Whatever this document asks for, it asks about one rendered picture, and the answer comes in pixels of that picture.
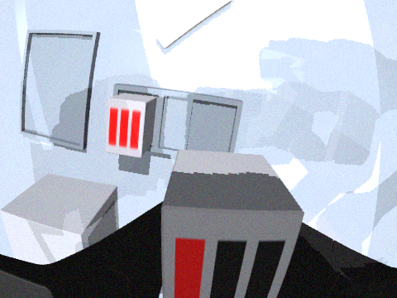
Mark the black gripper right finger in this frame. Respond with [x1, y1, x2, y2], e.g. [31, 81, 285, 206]
[277, 222, 397, 298]

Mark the large white box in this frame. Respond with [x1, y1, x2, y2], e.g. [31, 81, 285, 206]
[0, 173, 119, 265]

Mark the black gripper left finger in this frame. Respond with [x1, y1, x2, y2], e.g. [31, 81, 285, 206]
[0, 201, 162, 298]

